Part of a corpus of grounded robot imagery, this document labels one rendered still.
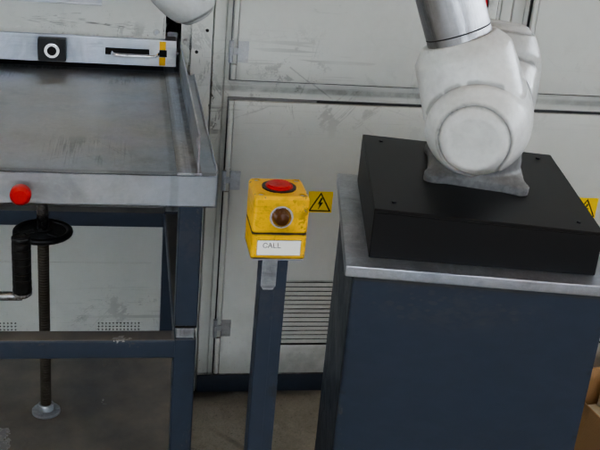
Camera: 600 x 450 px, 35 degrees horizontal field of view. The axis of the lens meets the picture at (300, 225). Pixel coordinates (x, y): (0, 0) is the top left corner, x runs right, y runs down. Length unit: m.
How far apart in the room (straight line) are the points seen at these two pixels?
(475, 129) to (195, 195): 0.48
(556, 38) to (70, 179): 1.28
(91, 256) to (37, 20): 0.57
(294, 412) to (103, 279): 0.60
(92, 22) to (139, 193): 0.70
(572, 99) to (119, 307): 1.24
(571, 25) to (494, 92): 1.00
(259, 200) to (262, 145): 0.92
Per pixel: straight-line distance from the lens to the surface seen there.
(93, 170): 1.56
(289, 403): 2.53
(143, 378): 2.27
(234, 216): 2.31
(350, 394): 1.64
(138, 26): 2.18
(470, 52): 1.42
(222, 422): 2.43
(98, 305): 2.41
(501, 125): 1.39
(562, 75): 2.41
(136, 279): 2.38
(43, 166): 1.58
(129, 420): 2.13
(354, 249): 1.57
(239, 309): 2.42
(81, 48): 2.18
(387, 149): 1.79
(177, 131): 1.77
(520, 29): 1.65
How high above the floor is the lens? 1.37
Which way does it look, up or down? 22 degrees down
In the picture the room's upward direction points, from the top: 5 degrees clockwise
